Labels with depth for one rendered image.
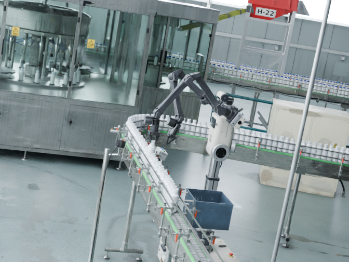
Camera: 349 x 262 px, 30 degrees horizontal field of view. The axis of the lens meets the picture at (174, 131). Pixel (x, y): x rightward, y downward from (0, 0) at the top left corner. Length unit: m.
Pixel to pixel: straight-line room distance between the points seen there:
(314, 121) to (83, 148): 3.24
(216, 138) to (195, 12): 5.20
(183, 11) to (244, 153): 4.05
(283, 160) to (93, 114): 2.79
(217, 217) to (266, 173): 4.42
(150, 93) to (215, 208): 5.75
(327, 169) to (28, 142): 3.86
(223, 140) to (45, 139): 3.55
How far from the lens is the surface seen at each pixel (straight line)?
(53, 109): 8.60
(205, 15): 10.69
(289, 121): 9.35
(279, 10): 11.97
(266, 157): 7.11
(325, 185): 9.62
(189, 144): 7.08
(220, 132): 5.64
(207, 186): 5.82
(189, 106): 10.85
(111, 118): 8.69
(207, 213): 5.11
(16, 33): 8.46
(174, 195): 4.50
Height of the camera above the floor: 2.47
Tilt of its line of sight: 12 degrees down
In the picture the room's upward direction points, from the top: 10 degrees clockwise
